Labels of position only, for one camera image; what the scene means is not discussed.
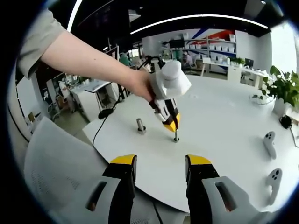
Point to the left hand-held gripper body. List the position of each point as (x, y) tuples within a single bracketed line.
[(172, 84)]

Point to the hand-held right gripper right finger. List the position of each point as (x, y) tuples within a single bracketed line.
[(201, 172)]

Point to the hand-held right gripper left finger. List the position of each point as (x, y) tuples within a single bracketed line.
[(121, 172)]

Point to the thin threaded stud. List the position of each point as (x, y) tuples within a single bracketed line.
[(176, 135)]

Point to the thick threaded stud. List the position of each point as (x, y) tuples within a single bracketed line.
[(139, 123)]

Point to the person's left hand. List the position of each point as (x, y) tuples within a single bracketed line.
[(140, 84)]

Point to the black television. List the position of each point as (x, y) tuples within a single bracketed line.
[(176, 43)]

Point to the white table with wooden legs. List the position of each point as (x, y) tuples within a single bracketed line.
[(215, 61)]

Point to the shelf with white bins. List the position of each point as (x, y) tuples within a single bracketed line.
[(217, 47)]

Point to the black oval device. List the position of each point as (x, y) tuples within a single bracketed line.
[(104, 114)]

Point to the grey mesh office chair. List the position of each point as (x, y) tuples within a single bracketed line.
[(58, 158)]

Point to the small potted plants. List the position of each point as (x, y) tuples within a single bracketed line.
[(238, 61)]

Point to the long ceiling light strip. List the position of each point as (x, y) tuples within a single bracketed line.
[(187, 16)]

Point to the white standing desk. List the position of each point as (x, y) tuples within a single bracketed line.
[(98, 86)]

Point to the white handheld controller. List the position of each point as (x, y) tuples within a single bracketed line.
[(275, 179), (269, 144)]

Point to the black round device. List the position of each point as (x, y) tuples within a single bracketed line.
[(286, 121)]

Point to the dark hex key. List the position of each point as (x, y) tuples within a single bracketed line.
[(294, 137)]

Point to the potted green plant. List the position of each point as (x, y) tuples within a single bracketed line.
[(285, 86)]

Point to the curved ceiling light strip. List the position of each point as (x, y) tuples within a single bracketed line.
[(73, 16)]

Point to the person's grey shirt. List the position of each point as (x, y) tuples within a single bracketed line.
[(39, 35)]

